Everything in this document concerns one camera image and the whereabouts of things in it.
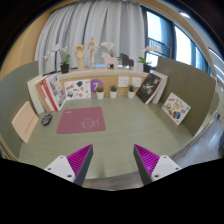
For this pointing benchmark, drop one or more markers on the wooden artist mannequin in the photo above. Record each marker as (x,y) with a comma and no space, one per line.
(92,48)

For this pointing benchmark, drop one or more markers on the grey curtain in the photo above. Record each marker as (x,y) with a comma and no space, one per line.
(110,23)

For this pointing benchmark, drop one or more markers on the round purple number sign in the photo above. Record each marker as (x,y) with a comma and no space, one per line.
(96,83)

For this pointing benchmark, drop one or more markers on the black wooden horse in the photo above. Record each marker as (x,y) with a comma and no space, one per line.
(126,60)

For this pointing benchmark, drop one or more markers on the colourful food sticker sheet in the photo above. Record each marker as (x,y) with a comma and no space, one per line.
(176,108)

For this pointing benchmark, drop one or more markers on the small succulent in white pot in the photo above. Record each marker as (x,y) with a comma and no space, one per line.
(113,94)
(100,95)
(131,94)

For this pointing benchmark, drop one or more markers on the light wooden shelf ledge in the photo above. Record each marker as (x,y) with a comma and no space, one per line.
(100,72)

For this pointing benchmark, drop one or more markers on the grey and black computer mouse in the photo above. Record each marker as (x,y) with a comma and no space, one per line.
(46,119)

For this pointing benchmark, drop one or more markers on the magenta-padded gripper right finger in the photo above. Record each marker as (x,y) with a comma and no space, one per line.
(165,166)

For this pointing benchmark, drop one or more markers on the white wall socket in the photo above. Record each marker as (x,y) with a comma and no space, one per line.
(136,82)
(123,81)

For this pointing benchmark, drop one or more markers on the white magazine with photo cover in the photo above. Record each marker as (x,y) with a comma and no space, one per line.
(56,90)

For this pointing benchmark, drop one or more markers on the green felt desk partition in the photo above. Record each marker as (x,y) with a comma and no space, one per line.
(190,83)
(13,90)

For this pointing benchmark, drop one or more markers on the black-framed window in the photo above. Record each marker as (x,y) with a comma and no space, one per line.
(156,26)

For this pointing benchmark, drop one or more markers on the white sticker sheet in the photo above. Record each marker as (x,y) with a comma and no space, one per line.
(77,89)

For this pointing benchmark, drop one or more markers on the white orchid in black pot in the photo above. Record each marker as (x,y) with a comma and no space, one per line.
(64,68)
(147,67)
(107,45)

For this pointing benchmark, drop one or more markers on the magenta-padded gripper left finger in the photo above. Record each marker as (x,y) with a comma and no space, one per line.
(60,166)

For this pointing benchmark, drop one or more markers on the dusky pink mouse pad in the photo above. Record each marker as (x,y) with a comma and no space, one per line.
(80,120)

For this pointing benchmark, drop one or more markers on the tan kraft book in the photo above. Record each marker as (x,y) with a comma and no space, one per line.
(41,96)

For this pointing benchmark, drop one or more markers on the pink wooden horse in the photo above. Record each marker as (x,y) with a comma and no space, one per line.
(109,60)

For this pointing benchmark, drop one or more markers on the beige book with red lettering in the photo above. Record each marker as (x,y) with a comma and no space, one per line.
(25,122)

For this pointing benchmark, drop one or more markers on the thick white book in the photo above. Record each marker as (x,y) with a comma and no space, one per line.
(34,95)

